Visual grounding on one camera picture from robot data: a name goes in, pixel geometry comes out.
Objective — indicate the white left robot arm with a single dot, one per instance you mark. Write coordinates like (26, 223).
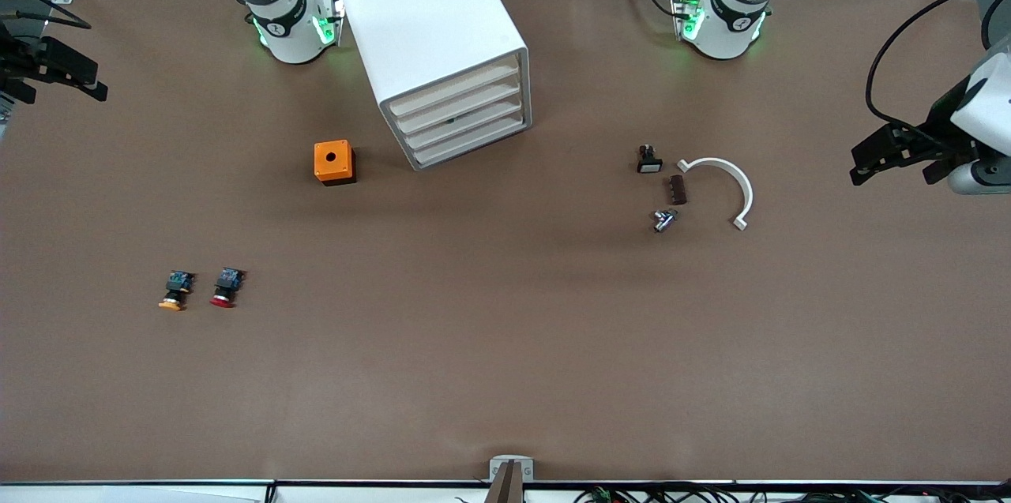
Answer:
(723, 41)

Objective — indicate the black switch with white face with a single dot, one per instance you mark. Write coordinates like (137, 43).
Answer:
(649, 162)

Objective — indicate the white table edge rail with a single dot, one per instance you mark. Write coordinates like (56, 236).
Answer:
(158, 491)

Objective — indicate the small silver connector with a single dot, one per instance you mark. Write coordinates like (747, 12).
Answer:
(663, 219)

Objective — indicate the yellow mushroom push button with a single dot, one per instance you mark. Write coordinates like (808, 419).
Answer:
(175, 290)

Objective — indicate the white curved plastic arc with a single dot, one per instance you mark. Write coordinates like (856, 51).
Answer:
(715, 162)

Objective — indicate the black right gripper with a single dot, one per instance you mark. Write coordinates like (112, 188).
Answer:
(24, 64)

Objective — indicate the grey metal bracket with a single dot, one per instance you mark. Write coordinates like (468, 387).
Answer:
(496, 465)

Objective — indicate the red mushroom push button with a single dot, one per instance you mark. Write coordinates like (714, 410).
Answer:
(227, 287)

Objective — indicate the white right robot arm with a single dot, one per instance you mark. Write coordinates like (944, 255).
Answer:
(296, 45)

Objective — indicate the brown terminal block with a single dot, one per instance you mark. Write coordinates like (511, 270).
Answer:
(678, 189)

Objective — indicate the orange box with hole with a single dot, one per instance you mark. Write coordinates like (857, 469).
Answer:
(332, 158)

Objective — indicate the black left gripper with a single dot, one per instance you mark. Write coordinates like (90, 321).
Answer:
(937, 126)

